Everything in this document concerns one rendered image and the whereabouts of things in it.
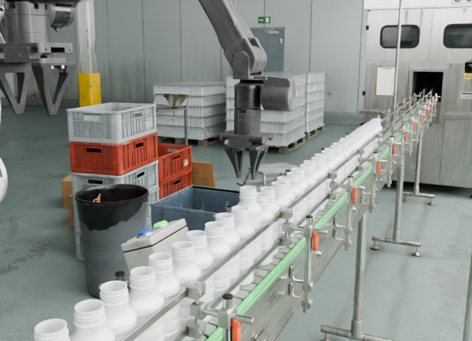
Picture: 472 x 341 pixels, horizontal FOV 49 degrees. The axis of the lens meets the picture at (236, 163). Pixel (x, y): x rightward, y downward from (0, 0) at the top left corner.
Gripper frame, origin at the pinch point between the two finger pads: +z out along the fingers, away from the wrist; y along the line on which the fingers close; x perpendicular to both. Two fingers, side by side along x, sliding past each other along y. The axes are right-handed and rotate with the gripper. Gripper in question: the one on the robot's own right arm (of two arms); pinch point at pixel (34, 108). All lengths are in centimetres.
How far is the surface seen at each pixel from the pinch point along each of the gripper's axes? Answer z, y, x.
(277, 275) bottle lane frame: 42, 20, 48
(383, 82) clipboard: 20, -26, 525
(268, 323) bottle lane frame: 51, 20, 43
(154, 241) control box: 28.9, 1.9, 26.7
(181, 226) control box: 29.0, 2.0, 37.2
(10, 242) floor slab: 137, -269, 230
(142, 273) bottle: 24.7, 14.1, 4.6
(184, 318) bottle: 35.6, 16.4, 12.7
